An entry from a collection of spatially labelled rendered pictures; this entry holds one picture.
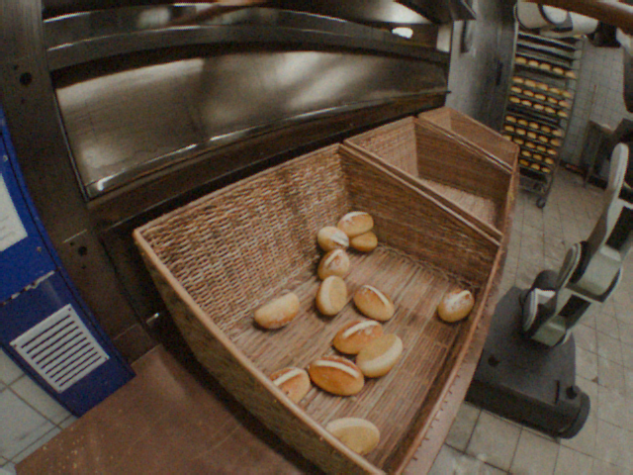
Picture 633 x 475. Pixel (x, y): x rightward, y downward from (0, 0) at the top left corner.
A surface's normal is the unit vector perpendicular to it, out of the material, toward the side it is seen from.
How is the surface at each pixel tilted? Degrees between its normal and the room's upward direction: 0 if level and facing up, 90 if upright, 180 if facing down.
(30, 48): 90
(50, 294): 90
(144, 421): 0
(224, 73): 70
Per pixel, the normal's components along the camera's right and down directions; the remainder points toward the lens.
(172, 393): 0.00, -0.82
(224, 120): 0.75, 0.05
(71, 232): 0.79, 0.35
